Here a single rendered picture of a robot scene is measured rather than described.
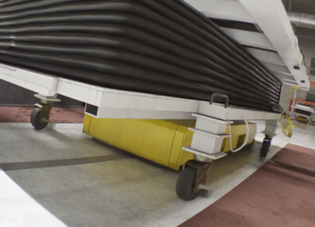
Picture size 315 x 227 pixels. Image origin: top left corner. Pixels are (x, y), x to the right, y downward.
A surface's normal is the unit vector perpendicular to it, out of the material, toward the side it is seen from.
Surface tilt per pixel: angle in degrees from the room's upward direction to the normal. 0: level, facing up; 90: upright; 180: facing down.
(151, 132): 90
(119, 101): 90
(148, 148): 90
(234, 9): 90
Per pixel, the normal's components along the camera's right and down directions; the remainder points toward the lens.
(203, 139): -0.57, -0.05
